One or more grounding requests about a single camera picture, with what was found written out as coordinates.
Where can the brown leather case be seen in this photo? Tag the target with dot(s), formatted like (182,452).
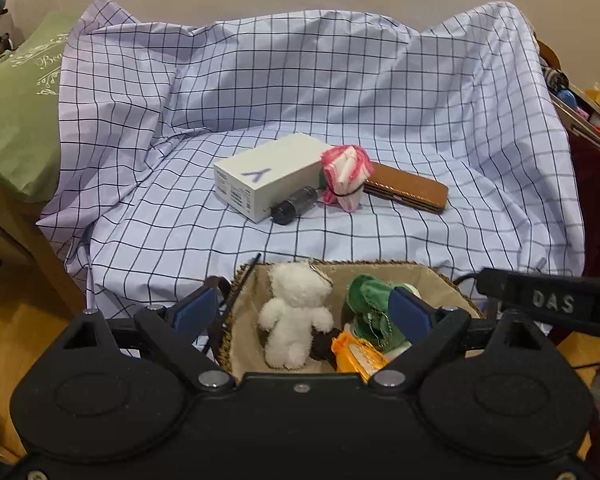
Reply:
(405,187)

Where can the thin black rod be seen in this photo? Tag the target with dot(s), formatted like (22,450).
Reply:
(235,292)

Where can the checked white bed sheet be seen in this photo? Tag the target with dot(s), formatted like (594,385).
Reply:
(330,85)

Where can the zebra striped item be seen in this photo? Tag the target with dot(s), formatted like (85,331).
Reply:
(555,80)

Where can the small black cylinder bottle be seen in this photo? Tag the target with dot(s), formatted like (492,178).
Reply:
(292,205)

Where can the curved wooden piece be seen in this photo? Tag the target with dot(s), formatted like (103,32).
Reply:
(547,52)

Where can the white rectangular box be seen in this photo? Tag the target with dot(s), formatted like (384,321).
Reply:
(275,170)

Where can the green plush toy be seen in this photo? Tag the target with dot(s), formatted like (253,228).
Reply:
(367,310)

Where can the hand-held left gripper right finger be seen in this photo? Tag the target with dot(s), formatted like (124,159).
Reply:
(410,311)

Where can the pink white cloth bundle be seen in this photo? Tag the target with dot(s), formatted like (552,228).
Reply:
(347,170)

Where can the orange snack packet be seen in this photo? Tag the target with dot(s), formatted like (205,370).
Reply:
(355,355)

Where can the green cloth with print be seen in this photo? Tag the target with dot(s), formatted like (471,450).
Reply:
(15,125)

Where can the white teddy bear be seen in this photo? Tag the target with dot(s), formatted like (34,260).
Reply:
(292,320)

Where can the blue ball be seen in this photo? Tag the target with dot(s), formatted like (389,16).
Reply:
(565,97)

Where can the woven basket with cloth lining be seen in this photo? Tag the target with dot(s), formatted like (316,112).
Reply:
(245,310)

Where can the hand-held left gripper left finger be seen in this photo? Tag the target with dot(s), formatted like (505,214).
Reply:
(197,308)

